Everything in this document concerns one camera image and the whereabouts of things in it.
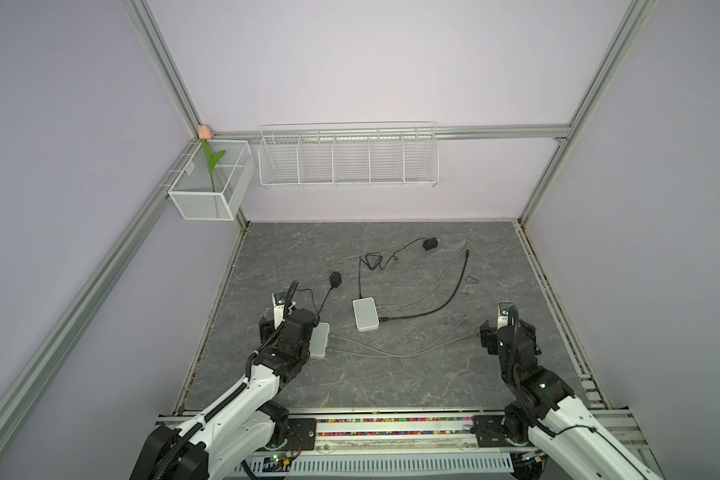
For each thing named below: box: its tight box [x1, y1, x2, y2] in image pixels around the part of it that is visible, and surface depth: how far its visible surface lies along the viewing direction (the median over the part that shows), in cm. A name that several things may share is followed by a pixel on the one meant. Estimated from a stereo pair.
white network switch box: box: [352, 297, 379, 333], surface depth 96 cm
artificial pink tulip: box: [198, 124, 226, 192], surface depth 92 cm
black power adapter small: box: [422, 237, 439, 251], surface depth 114 cm
